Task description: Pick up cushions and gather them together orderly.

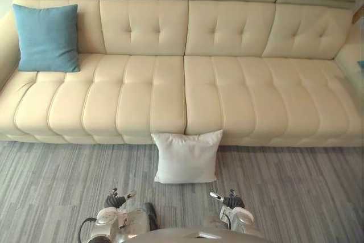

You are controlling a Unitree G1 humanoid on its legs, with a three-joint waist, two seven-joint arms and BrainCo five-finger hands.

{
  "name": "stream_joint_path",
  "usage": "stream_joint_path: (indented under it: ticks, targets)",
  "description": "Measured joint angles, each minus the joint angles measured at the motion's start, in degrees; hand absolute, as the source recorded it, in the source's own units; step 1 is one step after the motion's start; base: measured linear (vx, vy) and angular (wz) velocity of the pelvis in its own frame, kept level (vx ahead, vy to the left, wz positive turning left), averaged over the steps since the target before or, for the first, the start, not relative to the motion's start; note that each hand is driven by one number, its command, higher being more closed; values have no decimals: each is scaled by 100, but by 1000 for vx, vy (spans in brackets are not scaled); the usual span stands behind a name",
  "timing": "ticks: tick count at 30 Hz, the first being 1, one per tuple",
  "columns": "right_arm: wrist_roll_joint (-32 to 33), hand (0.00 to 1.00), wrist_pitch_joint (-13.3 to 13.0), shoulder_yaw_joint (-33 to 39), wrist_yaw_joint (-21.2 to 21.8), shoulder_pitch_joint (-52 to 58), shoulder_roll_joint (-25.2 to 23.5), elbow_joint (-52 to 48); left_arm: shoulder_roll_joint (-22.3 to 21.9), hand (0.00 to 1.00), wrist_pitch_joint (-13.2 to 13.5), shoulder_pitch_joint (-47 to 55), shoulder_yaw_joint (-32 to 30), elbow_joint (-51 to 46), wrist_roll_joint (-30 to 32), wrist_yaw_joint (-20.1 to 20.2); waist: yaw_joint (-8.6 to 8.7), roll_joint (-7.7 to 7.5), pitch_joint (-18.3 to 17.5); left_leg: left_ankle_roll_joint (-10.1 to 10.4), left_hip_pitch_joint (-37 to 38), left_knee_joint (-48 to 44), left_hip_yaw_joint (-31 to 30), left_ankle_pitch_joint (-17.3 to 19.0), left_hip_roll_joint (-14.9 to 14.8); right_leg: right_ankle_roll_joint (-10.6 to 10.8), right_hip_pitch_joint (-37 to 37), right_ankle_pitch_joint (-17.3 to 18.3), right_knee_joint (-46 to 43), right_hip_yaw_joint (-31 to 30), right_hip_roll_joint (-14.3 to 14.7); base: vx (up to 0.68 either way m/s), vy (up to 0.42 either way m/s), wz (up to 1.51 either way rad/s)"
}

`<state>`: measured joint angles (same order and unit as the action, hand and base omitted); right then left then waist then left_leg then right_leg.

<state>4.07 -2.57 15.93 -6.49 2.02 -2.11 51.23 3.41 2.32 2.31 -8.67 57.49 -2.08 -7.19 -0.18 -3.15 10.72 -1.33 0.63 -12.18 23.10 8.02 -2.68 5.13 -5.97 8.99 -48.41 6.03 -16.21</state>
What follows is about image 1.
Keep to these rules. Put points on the cream leather sofa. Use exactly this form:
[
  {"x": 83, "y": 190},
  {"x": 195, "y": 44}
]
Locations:
[{"x": 199, "y": 98}]

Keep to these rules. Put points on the silver robot left leg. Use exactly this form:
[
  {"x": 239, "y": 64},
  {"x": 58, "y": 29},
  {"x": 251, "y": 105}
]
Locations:
[{"x": 136, "y": 220}]

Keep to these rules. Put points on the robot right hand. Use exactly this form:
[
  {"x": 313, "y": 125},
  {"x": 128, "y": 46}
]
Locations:
[{"x": 233, "y": 201}]

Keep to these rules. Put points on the large blue cushion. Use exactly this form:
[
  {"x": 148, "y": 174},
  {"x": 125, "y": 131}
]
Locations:
[{"x": 47, "y": 38}]

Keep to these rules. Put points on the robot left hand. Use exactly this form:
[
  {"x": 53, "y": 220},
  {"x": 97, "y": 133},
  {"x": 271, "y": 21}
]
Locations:
[{"x": 115, "y": 201}]

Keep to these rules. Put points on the wooden furniture piece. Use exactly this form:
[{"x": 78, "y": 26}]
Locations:
[{"x": 359, "y": 15}]

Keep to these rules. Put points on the white cushion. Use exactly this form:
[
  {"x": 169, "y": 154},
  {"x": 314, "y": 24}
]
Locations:
[{"x": 186, "y": 159}]

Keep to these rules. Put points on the grey robot torso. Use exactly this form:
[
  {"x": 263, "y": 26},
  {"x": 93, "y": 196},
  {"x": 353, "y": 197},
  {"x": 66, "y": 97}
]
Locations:
[{"x": 185, "y": 236}]

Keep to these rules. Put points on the dark robot left foot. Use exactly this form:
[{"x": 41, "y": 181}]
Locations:
[{"x": 150, "y": 214}]

